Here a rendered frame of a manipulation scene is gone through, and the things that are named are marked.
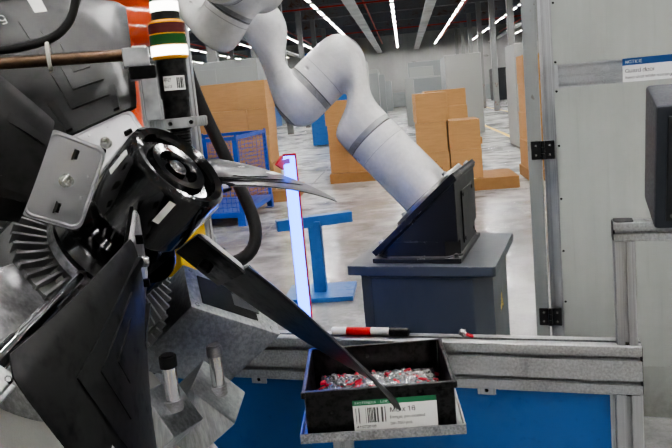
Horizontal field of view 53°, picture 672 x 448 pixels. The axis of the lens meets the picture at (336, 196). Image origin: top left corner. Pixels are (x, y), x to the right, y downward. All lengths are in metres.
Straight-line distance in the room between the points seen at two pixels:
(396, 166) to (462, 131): 6.94
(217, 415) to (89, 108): 0.40
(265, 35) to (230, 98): 7.46
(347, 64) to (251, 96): 7.36
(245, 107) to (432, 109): 2.42
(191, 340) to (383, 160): 0.68
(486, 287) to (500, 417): 0.28
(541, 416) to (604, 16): 1.63
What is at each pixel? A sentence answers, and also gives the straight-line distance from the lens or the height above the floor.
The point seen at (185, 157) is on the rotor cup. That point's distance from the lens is 0.76.
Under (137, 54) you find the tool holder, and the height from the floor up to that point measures 1.35.
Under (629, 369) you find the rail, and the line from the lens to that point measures 1.16.
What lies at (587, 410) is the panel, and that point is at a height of 0.74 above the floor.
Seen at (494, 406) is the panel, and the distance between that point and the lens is 1.21.
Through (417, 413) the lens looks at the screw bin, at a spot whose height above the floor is 0.84.
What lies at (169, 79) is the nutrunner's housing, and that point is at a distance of 0.83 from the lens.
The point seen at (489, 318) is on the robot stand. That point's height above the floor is 0.81.
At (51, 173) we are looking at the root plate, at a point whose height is 1.23.
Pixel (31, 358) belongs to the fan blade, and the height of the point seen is 1.14.
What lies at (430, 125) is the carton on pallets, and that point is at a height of 0.83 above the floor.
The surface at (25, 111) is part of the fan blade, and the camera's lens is 0.71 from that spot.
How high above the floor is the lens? 1.28
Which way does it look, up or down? 8 degrees down
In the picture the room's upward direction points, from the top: 5 degrees counter-clockwise
